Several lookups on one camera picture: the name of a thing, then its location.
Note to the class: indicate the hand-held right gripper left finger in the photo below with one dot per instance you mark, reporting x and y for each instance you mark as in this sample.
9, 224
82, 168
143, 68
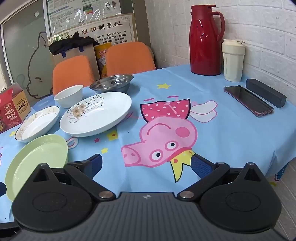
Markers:
93, 164

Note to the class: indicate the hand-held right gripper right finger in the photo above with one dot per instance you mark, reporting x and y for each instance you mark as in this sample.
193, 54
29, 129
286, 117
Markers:
198, 165

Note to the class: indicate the small white bowl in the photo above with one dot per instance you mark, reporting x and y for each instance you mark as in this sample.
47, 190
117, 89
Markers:
69, 97

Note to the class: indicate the blue cartoon pig tablecloth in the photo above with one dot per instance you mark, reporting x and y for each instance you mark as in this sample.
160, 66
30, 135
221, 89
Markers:
231, 143

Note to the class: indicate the large white flower plate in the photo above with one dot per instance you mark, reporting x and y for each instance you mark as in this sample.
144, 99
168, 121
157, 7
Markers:
104, 115

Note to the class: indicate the light green plate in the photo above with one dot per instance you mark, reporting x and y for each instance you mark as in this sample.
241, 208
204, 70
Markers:
34, 153

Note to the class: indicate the gold-rimmed white plate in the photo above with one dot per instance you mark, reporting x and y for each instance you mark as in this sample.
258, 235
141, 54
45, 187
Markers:
37, 125

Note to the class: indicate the stainless steel bowl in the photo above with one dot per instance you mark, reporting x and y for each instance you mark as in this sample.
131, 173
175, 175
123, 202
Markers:
111, 85

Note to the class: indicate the smartphone in clear case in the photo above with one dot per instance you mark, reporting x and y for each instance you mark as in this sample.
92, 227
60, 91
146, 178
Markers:
248, 99

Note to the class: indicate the orange fabric chair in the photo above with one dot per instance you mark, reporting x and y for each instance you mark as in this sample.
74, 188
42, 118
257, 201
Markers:
129, 58
71, 71

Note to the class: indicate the red and orange snack box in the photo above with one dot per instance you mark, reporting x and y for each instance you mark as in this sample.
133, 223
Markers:
13, 111

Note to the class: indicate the long black case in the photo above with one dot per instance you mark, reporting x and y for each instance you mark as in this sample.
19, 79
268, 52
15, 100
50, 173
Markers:
266, 92

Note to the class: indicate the yellow printed bag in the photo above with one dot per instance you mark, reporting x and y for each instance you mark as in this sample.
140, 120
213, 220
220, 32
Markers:
101, 58

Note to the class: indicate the cream tumbler with lid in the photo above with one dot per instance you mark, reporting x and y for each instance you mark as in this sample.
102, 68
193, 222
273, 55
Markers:
232, 62

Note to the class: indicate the brown cardboard box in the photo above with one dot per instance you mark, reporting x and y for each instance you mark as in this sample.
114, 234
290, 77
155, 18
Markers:
86, 51

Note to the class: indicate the red cup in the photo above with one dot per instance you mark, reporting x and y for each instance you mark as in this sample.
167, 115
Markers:
203, 46

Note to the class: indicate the brown woven basket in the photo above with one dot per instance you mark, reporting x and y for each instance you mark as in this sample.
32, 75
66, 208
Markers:
151, 55

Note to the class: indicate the black cloth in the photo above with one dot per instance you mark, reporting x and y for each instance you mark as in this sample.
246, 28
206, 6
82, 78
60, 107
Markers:
69, 45

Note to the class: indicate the white framed text poster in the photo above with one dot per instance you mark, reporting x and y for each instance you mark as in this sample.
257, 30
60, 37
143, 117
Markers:
111, 30

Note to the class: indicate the glass door with cartoon sticker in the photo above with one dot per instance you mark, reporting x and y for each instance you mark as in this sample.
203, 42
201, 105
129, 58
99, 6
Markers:
23, 46

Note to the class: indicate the wall notice sheet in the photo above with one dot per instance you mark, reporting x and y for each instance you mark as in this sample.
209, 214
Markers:
69, 11

